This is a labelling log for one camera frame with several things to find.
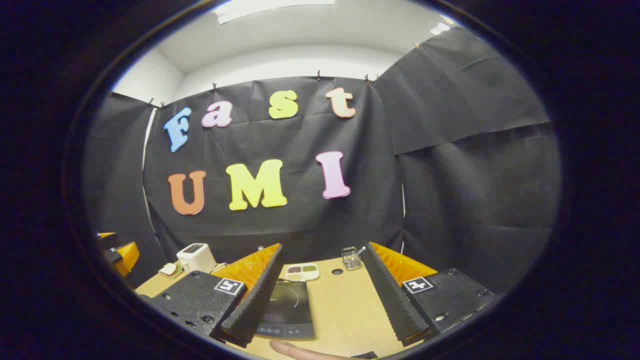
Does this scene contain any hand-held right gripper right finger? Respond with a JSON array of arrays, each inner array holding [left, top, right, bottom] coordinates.
[[361, 241, 497, 347]]

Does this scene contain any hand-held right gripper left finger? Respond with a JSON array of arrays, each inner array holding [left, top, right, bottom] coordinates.
[[148, 243, 285, 349]]

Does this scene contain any black induction cooktop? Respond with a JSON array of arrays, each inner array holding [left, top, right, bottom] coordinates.
[[256, 280, 316, 340]]

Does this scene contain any white divided tray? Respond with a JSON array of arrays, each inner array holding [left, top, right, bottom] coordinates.
[[285, 263, 321, 282]]

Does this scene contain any white toaster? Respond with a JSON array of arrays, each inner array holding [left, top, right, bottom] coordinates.
[[176, 243, 217, 274]]

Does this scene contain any ceiling light panel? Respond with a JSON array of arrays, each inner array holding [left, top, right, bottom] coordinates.
[[430, 17, 458, 36]]

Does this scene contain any metal wire utensil holder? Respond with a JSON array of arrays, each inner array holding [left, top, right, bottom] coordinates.
[[342, 246, 363, 271]]

